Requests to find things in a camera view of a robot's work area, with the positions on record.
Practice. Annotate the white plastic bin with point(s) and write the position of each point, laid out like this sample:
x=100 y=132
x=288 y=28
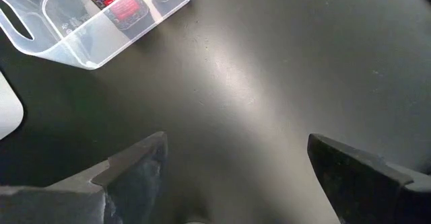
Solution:
x=8 y=109

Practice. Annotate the clear plastic bin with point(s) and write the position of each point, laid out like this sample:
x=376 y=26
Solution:
x=67 y=32

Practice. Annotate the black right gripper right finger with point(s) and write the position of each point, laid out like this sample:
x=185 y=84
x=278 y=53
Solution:
x=353 y=183

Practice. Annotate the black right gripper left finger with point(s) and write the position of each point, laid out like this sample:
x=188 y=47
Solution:
x=134 y=183

